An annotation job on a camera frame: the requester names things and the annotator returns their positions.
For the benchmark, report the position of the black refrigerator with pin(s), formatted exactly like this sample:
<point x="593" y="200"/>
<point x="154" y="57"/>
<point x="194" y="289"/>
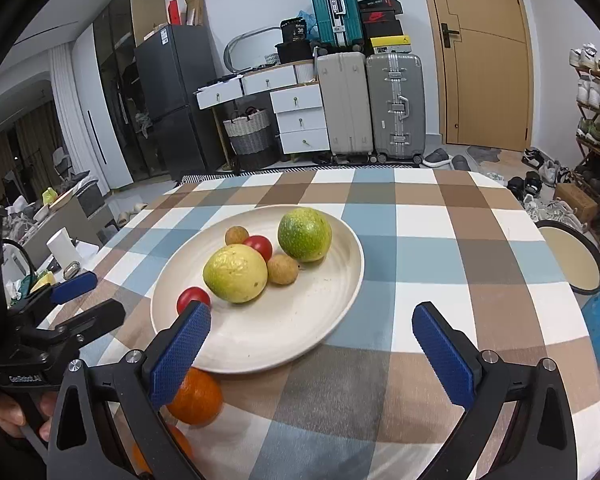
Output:
<point x="173" y="64"/>

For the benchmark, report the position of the brown longan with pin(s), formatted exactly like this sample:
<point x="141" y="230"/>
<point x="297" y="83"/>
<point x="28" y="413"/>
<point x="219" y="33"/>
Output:
<point x="282" y="270"/>
<point x="236" y="235"/>

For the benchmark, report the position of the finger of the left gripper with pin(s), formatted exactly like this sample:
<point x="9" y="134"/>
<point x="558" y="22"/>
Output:
<point x="83" y="328"/>
<point x="77" y="284"/>

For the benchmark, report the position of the silver suitcase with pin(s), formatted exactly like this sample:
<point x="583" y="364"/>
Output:
<point x="397" y="104"/>

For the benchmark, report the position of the yellow guava fruit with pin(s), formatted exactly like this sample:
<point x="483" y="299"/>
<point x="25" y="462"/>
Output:
<point x="236" y="273"/>

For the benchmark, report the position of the white drawer desk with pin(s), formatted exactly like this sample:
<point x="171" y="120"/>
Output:
<point x="296" y="100"/>

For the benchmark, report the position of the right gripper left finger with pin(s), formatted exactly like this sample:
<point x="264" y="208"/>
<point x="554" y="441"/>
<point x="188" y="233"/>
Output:
<point x="84" y="441"/>

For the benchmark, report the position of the stacked shoe boxes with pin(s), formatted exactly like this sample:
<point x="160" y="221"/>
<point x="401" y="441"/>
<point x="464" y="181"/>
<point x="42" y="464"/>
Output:
<point x="381" y="26"/>

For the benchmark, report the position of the teal suitcase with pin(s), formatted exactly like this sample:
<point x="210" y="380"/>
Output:
<point x="339" y="24"/>

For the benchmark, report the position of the wooden door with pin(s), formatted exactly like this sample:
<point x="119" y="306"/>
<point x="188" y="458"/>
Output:
<point x="484" y="72"/>

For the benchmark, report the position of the orange mandarin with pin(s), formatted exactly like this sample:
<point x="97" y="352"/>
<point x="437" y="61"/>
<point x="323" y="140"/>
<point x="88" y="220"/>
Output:
<point x="199" y="399"/>
<point x="181" y="447"/>

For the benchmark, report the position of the checkered tablecloth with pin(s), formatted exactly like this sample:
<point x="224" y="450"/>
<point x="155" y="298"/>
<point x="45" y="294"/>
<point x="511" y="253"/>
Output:
<point x="366" y="403"/>

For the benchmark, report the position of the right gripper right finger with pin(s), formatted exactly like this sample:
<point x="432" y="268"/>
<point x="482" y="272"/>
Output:
<point x="539" y="441"/>

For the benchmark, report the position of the woven laundry basket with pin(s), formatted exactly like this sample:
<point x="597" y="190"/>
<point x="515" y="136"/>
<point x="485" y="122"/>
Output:
<point x="252" y="139"/>

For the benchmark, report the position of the beige suitcase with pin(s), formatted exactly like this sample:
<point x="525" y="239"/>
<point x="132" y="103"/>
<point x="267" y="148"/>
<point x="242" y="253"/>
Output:
<point x="343" y="82"/>

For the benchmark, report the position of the round stool beige top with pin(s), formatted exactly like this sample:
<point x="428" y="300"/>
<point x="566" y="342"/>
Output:
<point x="576" y="255"/>

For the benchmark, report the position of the green passion fruit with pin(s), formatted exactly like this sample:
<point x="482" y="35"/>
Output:
<point x="304" y="234"/>

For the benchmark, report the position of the small red cherry tomato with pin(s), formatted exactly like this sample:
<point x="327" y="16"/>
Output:
<point x="261" y="245"/>

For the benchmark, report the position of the large red cherry tomato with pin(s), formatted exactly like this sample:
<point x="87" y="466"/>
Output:
<point x="192" y="294"/>

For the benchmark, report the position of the person's left hand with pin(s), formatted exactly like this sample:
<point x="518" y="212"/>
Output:
<point x="12" y="418"/>

